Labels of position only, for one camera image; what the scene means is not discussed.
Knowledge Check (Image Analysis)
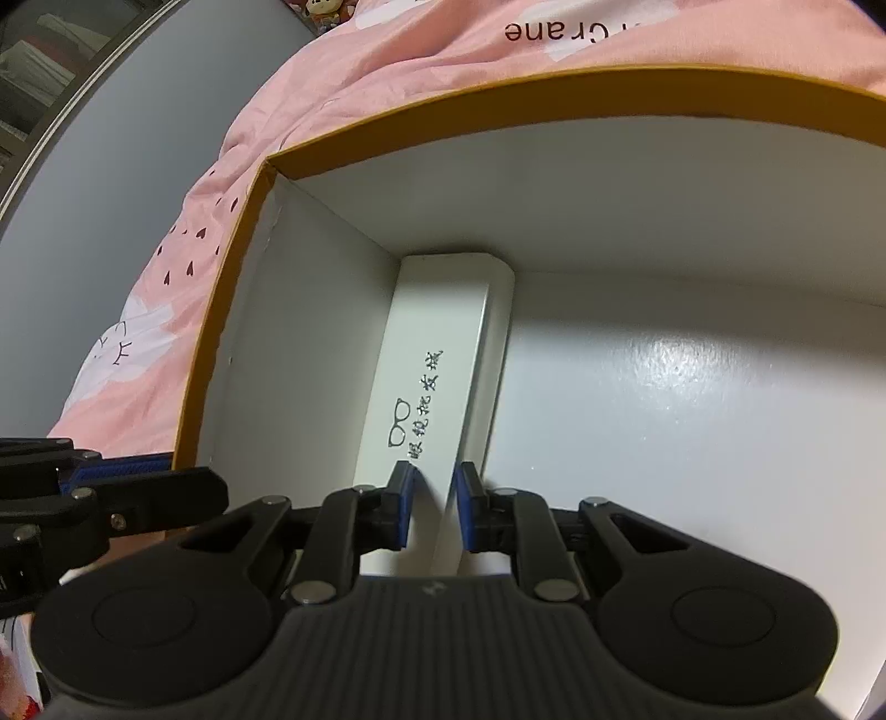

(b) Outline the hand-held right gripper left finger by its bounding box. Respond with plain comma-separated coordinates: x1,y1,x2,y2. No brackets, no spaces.
178,460,418,603

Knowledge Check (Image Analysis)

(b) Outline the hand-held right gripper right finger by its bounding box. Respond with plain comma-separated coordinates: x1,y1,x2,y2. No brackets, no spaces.
450,461,693,603

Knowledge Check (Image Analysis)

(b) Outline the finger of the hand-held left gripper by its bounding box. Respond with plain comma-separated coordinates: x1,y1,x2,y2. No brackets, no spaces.
0,436,176,497
0,467,230,536

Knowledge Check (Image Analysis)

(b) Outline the white glasses case box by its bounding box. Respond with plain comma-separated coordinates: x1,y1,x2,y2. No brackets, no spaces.
349,253,517,580

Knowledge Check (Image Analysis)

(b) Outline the orange cardboard box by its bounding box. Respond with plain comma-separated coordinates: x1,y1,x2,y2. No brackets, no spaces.
169,65,886,720

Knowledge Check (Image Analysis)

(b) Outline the silver framed cabinet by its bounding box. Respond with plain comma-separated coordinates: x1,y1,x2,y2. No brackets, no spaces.
0,0,182,217

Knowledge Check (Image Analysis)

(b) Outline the pink printed blanket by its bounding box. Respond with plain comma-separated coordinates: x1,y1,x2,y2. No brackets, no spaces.
0,0,886,720

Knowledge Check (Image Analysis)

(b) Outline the small colourful plush toy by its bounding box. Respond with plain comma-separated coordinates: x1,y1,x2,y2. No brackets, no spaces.
289,0,342,34

